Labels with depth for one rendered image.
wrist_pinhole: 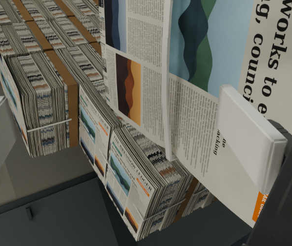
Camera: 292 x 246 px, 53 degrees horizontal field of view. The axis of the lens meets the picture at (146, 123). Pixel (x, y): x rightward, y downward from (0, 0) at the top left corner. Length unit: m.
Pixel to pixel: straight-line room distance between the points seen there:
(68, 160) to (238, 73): 3.30
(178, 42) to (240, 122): 0.17
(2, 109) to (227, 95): 0.13
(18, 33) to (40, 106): 0.47
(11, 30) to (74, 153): 2.13
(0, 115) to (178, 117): 0.22
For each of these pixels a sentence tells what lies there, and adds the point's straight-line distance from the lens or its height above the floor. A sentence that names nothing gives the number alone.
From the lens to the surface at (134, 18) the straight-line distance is 0.39.
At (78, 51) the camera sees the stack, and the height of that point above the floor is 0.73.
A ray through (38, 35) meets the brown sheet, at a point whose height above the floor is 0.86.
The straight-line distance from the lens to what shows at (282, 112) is 0.24.
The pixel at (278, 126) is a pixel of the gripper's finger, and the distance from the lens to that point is 0.17.
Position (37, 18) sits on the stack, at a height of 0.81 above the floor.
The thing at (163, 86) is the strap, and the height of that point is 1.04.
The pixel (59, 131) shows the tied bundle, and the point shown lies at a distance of 1.41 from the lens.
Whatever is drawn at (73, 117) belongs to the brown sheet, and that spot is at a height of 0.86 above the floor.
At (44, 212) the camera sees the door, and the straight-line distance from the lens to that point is 3.45.
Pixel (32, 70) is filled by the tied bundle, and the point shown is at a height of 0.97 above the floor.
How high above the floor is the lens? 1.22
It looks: 28 degrees down
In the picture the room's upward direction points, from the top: 108 degrees counter-clockwise
